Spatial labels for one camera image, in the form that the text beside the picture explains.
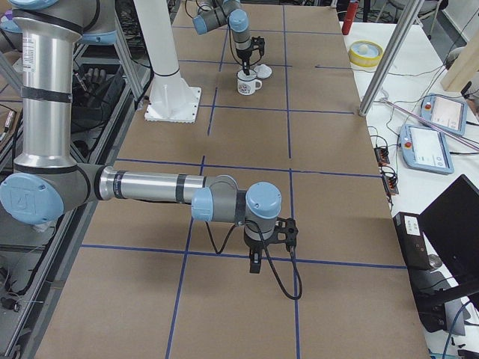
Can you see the clear plastic funnel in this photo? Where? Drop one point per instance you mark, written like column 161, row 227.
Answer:
column 262, row 71

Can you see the white enamel mug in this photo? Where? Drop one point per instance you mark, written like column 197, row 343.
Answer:
column 248, row 83

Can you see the brown paper table cover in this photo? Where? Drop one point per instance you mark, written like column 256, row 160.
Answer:
column 146, row 282

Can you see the red bottle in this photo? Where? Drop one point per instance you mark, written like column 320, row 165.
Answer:
column 350, row 16

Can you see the yellow tape roll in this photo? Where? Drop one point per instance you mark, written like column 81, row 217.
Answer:
column 364, row 53

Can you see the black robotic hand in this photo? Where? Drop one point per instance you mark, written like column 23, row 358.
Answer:
column 93, row 82

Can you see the orange connector board near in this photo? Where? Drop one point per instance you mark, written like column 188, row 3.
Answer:
column 390, row 183

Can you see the orange connector board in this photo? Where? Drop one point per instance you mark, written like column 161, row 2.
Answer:
column 390, row 183
column 381, row 154

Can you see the orange connector board far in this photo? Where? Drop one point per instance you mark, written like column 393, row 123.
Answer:
column 381, row 154

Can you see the black computer box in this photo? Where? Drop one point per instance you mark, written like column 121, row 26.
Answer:
column 437, row 302

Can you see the near teach pendant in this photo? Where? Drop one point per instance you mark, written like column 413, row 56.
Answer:
column 425, row 149

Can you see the teach pendant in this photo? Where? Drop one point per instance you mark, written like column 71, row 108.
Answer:
column 447, row 113
column 425, row 149

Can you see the far teach pendant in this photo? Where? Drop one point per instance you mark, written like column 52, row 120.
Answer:
column 447, row 113

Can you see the wooden beam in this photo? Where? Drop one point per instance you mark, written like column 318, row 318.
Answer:
column 464, row 16

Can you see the aluminium frame post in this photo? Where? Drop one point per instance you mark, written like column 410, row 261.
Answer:
column 399, row 34

